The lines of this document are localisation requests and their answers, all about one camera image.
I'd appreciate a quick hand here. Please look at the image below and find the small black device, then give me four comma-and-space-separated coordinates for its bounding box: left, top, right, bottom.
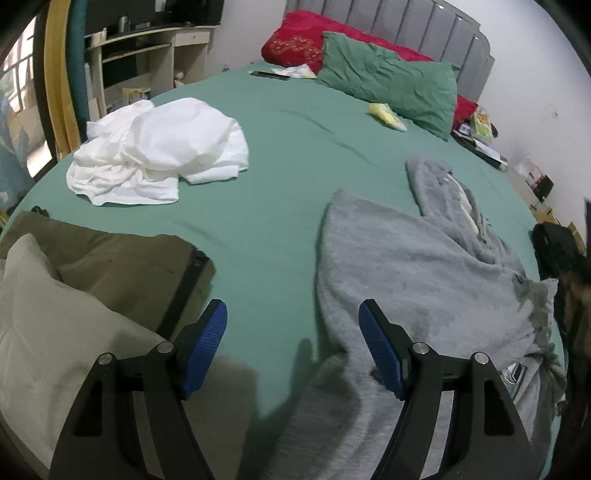
531, 178, 555, 202

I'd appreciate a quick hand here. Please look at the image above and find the cardboard box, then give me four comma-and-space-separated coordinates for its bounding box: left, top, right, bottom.
531, 203, 583, 237

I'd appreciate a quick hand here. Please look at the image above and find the yellow packet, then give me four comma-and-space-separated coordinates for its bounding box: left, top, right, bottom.
368, 102, 408, 133

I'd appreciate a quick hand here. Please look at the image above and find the large red embroidered pillow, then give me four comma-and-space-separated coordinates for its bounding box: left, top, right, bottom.
261, 10, 435, 75

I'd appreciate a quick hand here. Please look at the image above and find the beige wooden desk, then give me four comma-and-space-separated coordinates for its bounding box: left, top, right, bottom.
85, 25, 218, 118

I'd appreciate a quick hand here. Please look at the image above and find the grey padded headboard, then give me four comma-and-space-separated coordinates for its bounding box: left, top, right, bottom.
284, 0, 496, 107

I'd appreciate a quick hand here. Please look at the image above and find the window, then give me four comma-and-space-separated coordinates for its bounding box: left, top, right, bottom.
0, 21, 48, 178

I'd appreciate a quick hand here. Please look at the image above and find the yellow curtain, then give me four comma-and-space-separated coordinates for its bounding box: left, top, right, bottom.
44, 0, 78, 155

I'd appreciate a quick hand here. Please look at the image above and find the green pillow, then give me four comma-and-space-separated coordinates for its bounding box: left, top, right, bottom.
316, 31, 460, 141

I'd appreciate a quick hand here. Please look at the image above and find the pile of black clothes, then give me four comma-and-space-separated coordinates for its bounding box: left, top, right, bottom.
531, 222, 591, 283

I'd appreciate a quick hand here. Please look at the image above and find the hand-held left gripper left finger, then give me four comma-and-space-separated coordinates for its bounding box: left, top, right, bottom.
48, 298, 228, 480

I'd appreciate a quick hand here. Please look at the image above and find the teal curtain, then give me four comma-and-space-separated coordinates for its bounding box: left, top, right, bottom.
69, 0, 92, 144

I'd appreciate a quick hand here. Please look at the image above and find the black monitor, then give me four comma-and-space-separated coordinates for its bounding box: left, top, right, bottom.
152, 0, 223, 27

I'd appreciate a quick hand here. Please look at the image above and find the grey hoodie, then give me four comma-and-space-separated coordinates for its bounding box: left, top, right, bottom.
263, 157, 568, 480

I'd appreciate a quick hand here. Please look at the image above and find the pile of white clothes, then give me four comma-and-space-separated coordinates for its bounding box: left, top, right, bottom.
66, 98, 250, 206

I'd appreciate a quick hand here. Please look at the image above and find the bed with green sheet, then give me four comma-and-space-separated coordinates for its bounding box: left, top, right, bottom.
0, 60, 566, 480

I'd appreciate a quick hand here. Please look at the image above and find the white paper wrapper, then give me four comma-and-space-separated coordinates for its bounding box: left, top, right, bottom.
270, 65, 317, 80

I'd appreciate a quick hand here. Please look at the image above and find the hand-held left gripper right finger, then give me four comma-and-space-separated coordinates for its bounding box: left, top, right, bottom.
358, 298, 541, 480

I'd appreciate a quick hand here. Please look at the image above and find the olive and khaki jacket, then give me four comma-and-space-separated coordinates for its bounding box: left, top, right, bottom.
0, 209, 259, 474

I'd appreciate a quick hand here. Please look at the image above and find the colourful snack bag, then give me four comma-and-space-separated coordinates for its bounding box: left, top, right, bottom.
471, 108, 496, 140

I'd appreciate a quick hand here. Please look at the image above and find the stack of books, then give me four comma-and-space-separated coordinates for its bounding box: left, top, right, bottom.
452, 129, 509, 172

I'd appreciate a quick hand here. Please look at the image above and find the small red embroidered pillow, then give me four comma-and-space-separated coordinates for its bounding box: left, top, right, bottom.
455, 95, 479, 134

